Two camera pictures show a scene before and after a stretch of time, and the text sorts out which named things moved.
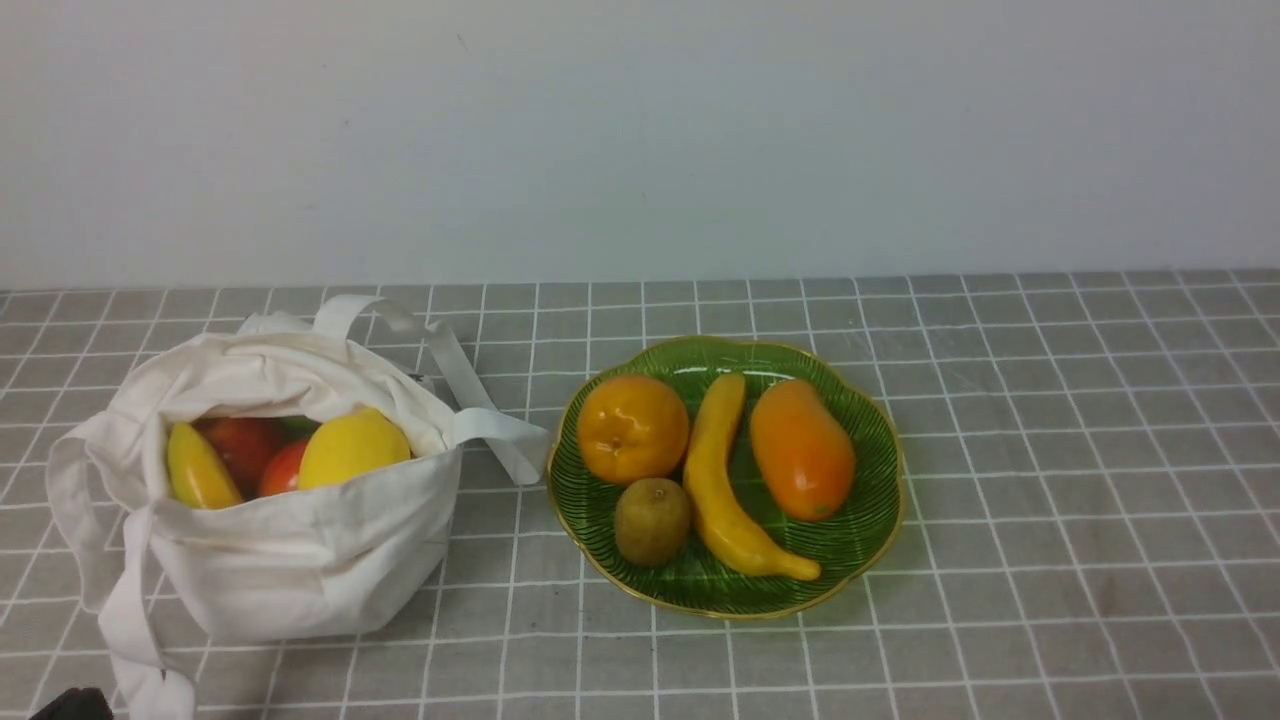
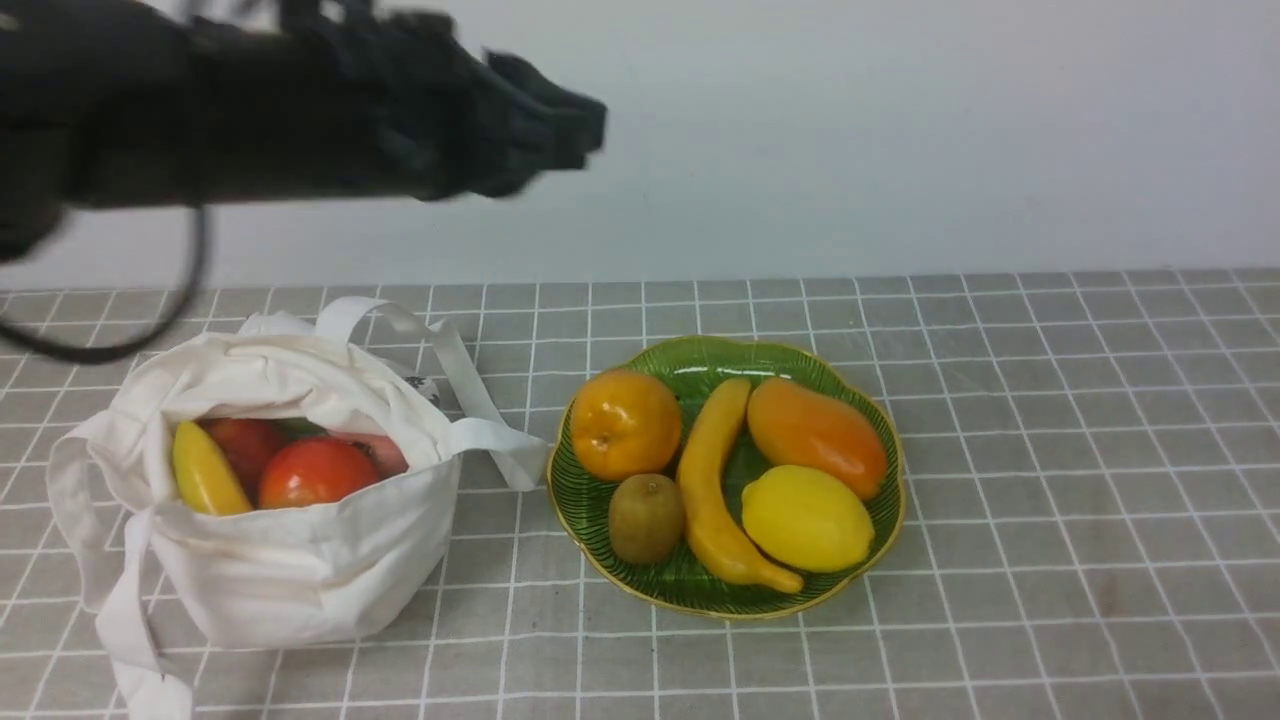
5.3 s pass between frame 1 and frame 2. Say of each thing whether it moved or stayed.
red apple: stayed
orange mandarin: stayed
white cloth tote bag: stayed
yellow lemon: moved
